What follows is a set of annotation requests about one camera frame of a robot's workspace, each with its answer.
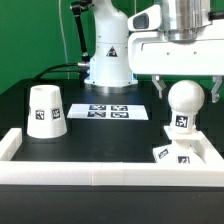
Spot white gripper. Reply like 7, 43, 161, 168
128, 32, 224, 103

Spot white lamp bulb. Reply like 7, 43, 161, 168
168, 80, 205, 134

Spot white lamp base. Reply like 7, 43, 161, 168
153, 126, 204, 165

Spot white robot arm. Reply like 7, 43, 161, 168
85, 0, 224, 102

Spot white lamp shade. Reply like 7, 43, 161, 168
27, 85, 67, 139

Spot white marker sheet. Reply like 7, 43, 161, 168
67, 104, 148, 120

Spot white U-shaped fence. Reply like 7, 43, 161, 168
0, 128, 224, 187

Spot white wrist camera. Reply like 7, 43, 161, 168
128, 4, 162, 32

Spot white hanging cable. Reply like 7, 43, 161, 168
58, 0, 71, 80

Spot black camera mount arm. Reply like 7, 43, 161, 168
70, 0, 92, 62

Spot black cables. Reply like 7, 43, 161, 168
32, 61, 90, 81

